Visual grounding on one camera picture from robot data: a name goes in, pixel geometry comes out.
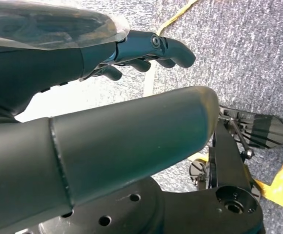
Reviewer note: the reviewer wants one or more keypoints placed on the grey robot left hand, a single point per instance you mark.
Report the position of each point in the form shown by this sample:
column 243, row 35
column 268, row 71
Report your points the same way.
column 132, row 139

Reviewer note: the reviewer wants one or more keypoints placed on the black robot leg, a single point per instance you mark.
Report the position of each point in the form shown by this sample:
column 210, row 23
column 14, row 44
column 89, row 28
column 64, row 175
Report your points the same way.
column 192, row 213

